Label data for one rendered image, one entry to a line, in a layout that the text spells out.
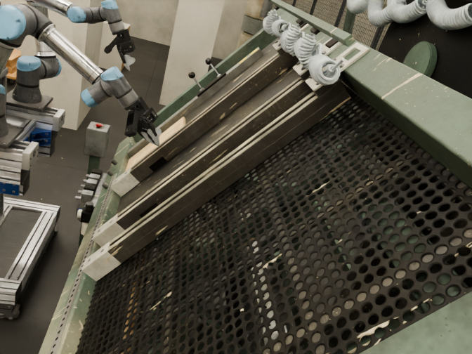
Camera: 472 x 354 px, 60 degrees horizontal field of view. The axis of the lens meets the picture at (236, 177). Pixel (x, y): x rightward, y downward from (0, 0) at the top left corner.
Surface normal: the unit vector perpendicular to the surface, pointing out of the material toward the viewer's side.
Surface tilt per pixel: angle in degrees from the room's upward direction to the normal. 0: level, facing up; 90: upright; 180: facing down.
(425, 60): 90
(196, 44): 90
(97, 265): 90
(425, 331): 53
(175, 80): 90
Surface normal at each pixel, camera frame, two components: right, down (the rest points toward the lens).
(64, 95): 0.10, 0.47
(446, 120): -0.60, -0.67
